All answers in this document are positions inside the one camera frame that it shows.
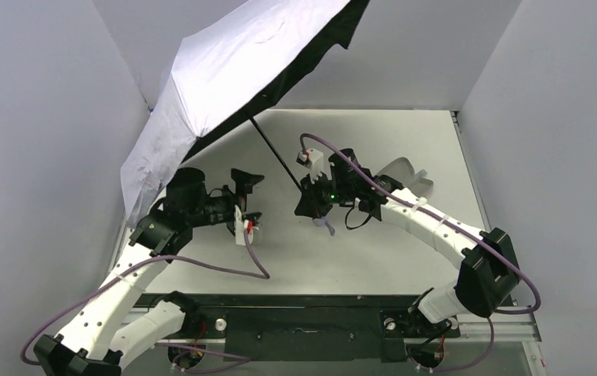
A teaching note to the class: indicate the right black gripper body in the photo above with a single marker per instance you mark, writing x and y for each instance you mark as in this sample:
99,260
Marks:
317,189

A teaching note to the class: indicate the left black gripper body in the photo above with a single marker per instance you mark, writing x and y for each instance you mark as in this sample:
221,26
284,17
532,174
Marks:
239,196

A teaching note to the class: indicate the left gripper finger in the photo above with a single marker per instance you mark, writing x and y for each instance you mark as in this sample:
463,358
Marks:
248,220
244,181

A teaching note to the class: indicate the pink umbrella case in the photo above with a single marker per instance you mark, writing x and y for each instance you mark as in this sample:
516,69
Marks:
402,170

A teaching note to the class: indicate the lilac folding umbrella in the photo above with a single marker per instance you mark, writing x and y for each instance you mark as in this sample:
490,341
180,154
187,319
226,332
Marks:
236,68

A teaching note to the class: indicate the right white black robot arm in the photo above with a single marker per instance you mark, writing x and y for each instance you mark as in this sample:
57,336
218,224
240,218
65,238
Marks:
485,261

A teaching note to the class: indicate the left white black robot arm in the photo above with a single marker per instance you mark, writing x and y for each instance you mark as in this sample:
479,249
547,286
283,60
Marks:
96,342

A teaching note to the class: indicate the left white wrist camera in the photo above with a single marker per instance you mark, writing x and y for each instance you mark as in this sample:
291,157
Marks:
254,235

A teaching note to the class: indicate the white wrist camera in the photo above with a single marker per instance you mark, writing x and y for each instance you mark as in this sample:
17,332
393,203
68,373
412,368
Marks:
254,235
313,160

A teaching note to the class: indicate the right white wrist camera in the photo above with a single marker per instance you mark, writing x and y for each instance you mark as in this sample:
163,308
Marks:
313,160

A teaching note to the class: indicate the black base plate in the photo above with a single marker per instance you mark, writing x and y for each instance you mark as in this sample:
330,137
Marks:
232,320

